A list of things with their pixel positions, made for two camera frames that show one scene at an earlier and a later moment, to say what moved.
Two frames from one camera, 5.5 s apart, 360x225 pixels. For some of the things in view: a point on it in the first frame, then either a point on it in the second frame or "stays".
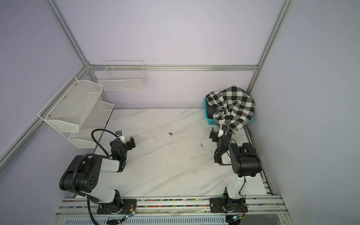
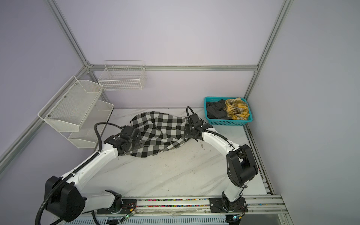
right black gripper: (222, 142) → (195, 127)
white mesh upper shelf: (67, 111) stays
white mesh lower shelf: (96, 118) stays
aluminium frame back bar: (171, 67) stays
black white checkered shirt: (234, 107) → (157, 131)
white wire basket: (123, 75) stays
